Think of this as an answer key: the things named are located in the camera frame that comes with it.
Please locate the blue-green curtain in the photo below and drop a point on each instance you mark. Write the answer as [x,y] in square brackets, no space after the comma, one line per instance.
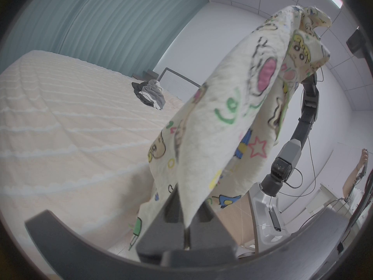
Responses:
[35,25]
[140,25]

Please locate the white printed pyjama top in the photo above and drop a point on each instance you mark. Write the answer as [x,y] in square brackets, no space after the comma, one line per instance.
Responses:
[221,127]

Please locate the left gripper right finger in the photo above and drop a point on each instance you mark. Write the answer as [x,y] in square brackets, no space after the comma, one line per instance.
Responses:
[212,235]

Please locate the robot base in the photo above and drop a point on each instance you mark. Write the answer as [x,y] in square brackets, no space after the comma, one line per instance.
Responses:
[262,206]

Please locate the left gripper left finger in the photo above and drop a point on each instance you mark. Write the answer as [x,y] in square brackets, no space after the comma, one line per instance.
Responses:
[157,238]

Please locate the person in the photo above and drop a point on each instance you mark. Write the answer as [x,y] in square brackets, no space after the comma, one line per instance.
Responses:
[349,185]

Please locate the pile of clothes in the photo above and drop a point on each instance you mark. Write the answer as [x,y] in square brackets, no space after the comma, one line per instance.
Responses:
[150,95]

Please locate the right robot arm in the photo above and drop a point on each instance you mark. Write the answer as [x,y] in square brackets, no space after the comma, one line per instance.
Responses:
[306,127]

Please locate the bed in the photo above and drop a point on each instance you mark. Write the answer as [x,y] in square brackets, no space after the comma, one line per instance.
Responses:
[72,127]

